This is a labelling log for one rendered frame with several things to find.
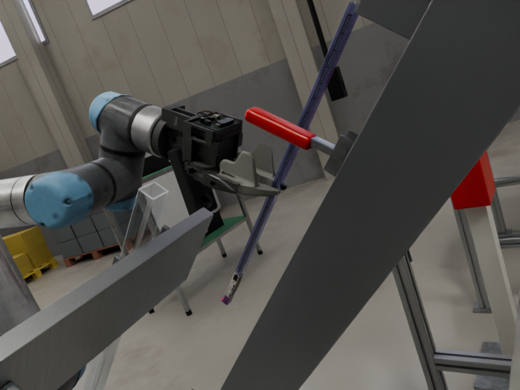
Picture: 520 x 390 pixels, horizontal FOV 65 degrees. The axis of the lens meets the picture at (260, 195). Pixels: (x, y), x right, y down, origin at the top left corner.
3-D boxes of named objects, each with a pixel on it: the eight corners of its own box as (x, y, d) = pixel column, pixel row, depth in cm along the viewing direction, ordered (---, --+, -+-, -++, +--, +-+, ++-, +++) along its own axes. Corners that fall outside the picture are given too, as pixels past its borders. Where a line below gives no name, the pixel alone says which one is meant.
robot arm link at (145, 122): (131, 155, 65) (169, 142, 71) (152, 165, 63) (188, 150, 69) (129, 110, 61) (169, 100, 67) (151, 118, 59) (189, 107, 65)
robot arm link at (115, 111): (119, 135, 75) (124, 89, 73) (162, 153, 70) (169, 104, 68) (82, 137, 69) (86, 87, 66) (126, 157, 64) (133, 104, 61)
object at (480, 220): (474, 389, 134) (412, 170, 119) (484, 343, 152) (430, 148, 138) (563, 401, 119) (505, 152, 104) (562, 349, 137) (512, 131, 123)
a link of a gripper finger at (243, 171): (271, 167, 50) (215, 144, 54) (265, 208, 53) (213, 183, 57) (285, 160, 52) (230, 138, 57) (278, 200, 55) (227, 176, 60)
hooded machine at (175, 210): (225, 210, 555) (187, 113, 529) (210, 225, 500) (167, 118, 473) (181, 223, 577) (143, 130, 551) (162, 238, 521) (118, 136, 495)
